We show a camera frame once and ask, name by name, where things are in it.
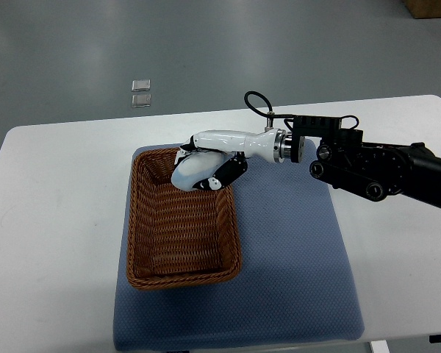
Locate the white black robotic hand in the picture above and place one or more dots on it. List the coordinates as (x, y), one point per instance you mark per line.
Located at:
(272, 145)

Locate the light blue plush toy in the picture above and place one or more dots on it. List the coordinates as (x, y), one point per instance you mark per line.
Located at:
(195, 170)

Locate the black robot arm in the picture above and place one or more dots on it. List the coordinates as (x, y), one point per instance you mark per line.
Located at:
(372, 171)

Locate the brown wicker basket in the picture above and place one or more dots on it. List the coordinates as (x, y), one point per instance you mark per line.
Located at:
(176, 238)

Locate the blue quilted mat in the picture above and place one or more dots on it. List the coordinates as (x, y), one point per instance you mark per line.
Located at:
(295, 285)

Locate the upper metal floor plate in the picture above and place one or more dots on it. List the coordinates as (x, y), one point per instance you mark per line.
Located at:
(141, 85)

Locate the brown cardboard box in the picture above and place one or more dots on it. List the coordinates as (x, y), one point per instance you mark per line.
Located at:
(424, 9)

